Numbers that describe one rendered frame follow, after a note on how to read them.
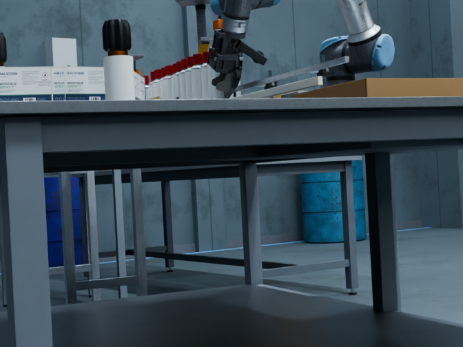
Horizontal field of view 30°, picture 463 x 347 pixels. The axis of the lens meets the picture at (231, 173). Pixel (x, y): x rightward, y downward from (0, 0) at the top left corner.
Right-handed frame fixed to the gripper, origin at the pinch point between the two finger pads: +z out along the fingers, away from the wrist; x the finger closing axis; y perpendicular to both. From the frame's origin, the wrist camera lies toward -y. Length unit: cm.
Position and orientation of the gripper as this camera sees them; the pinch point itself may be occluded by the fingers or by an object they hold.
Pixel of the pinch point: (229, 95)
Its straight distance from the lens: 256.3
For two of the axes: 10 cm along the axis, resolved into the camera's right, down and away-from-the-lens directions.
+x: 3.9, 4.7, -7.9
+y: -9.1, 0.4, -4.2
